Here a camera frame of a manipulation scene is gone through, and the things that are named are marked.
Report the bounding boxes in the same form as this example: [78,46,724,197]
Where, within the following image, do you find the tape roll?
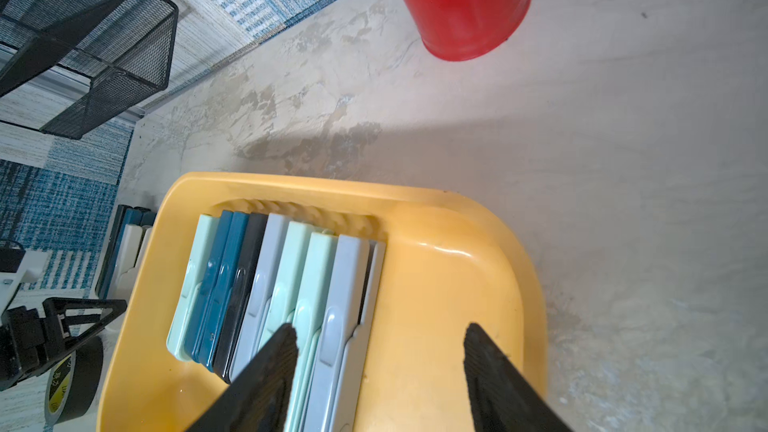
[44,336,104,427]

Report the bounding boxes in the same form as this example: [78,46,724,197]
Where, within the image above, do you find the black wire mesh shelf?
[1,0,179,140]

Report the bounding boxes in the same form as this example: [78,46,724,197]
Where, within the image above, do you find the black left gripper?
[1,297,127,390]

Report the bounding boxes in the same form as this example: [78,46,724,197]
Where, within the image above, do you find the yellow plastic storage tray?
[97,172,548,431]

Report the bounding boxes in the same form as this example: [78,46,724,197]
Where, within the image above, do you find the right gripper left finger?
[189,323,298,431]

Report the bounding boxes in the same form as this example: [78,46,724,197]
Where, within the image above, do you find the teal left side pliers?
[100,206,156,299]

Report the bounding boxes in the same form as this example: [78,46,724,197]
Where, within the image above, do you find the black pruning pliers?
[213,213,268,383]

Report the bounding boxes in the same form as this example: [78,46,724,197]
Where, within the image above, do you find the grey pruning pliers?
[229,213,290,383]

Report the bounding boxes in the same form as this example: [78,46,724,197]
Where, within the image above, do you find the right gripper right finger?
[463,323,570,431]

